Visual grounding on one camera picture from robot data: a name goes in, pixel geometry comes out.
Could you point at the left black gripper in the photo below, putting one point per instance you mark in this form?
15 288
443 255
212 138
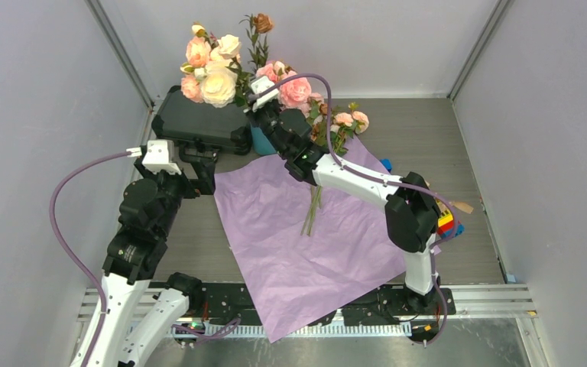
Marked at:
204 170

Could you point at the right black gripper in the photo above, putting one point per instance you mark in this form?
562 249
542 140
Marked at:
261 110

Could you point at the large pink rose stem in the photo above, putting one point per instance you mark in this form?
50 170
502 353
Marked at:
293 94

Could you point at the pink flower bouquet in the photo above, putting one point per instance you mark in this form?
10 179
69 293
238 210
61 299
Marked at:
340 126

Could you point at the cream white rose stem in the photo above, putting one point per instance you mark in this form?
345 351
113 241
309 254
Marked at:
217 83

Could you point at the purple and pink wrapping paper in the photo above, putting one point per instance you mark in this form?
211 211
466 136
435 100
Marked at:
294 278

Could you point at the small peach rose stem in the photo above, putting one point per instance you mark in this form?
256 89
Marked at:
227 49

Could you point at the brown rose flower stem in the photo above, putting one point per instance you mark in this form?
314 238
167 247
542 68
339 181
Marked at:
258 27

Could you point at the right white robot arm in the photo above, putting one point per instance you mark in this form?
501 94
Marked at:
411 212

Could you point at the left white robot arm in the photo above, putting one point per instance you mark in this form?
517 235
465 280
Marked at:
131 260

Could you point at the teal vase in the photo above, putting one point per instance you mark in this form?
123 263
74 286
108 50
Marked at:
260 143

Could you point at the black carrying case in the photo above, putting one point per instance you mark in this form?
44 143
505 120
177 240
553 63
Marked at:
200 126

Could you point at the small blue brick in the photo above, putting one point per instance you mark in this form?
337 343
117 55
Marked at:
387 165

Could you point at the peach artificial roses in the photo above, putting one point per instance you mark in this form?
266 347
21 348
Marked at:
198 53

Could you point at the yellow window block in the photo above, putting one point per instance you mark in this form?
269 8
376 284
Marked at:
445 216

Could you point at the red flat brick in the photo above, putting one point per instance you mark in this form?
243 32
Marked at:
441 230

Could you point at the blue flat brick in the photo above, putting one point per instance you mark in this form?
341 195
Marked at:
456 231

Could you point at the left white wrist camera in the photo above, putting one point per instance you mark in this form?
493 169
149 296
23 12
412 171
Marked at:
155 157

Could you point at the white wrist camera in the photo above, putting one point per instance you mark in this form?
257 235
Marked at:
261 91
155 157

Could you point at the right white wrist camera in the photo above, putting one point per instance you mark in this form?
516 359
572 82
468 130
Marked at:
261 91

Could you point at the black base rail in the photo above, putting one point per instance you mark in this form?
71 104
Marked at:
219 303

